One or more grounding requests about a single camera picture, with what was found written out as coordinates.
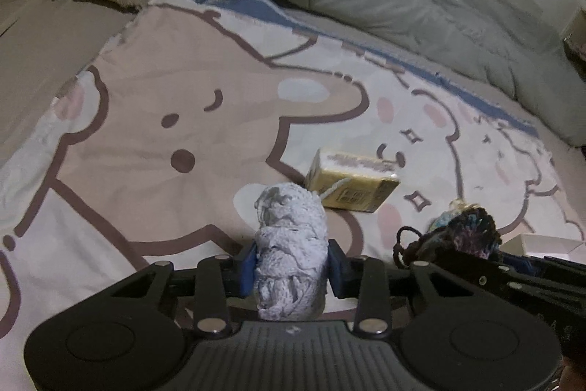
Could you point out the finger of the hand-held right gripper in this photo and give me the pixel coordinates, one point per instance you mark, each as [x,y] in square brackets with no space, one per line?
[517,286]
[526,265]

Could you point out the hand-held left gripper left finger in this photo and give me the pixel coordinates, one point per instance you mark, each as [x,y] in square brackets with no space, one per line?
[246,276]

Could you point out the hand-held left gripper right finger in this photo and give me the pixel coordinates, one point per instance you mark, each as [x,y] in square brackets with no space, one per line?
[336,276]

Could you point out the white cardboard box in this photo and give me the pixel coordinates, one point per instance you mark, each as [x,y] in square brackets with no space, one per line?
[545,245]

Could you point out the lavender crochet scrunchie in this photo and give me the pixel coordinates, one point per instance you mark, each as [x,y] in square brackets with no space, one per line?
[290,244]

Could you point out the dark crochet scrunchie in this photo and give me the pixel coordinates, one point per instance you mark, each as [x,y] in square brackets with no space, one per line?
[458,237]

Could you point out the yellow tissue packet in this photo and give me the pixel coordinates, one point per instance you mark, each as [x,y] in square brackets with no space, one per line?
[352,182]

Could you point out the bear printed blanket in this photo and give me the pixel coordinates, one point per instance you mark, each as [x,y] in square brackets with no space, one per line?
[160,75]

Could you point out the beige bed mattress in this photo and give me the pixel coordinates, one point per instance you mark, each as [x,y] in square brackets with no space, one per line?
[27,38]

